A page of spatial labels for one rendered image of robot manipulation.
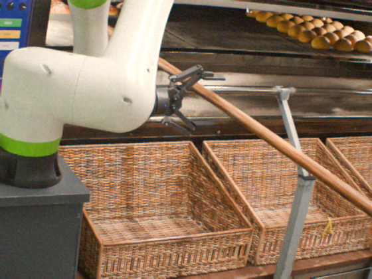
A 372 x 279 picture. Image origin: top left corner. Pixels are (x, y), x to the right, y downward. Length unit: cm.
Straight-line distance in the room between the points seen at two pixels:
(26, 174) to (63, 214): 11
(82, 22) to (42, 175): 53
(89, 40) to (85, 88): 57
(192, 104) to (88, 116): 146
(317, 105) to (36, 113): 191
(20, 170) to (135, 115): 25
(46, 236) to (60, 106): 26
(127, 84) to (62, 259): 38
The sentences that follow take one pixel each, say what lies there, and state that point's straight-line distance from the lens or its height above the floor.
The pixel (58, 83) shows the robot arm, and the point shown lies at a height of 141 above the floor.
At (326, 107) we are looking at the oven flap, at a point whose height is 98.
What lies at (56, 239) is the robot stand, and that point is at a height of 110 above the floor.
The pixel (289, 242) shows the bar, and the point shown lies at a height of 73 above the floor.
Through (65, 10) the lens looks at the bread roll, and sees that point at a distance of 302.
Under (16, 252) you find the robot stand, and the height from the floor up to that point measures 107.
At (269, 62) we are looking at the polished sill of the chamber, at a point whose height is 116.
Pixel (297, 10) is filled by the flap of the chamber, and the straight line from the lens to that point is 278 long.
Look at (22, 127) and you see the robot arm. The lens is 142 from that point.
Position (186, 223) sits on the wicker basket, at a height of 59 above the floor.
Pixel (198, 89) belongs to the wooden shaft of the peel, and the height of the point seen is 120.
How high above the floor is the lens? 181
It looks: 20 degrees down
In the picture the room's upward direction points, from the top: 10 degrees clockwise
